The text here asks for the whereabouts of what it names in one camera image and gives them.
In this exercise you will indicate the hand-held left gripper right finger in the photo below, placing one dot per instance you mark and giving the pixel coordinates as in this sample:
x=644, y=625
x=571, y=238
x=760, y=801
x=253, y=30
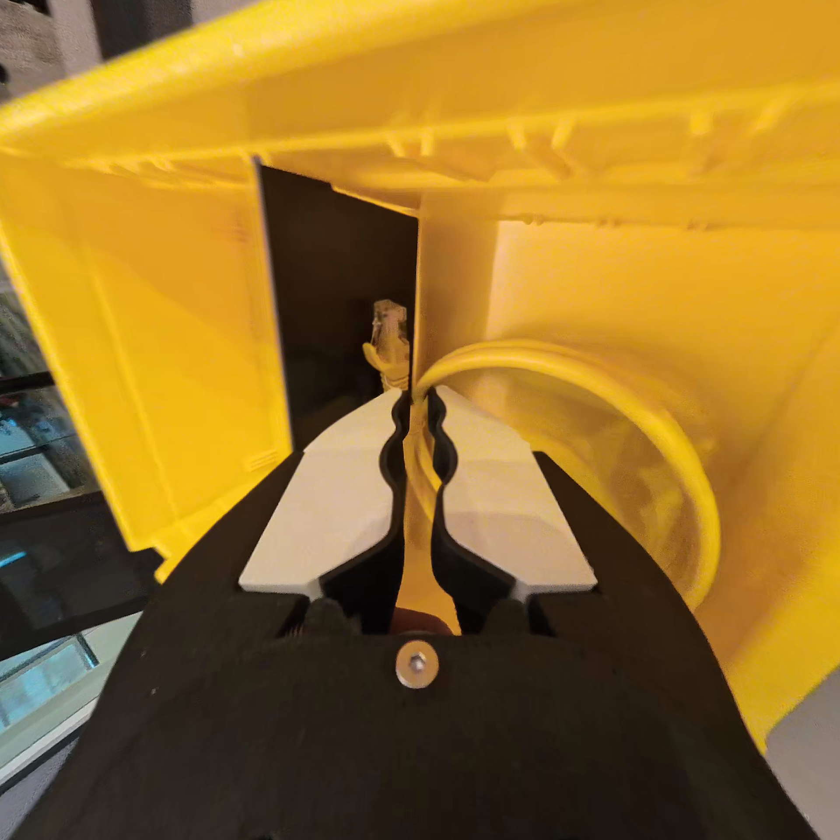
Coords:
x=512, y=512

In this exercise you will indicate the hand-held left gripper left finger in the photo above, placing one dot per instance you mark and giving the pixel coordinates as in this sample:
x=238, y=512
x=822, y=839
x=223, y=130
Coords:
x=328, y=499

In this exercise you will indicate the black bin divider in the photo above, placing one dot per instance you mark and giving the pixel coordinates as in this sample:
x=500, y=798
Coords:
x=328, y=295

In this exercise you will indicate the yellow plastic bin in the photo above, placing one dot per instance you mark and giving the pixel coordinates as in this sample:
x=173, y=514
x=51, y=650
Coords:
x=164, y=328

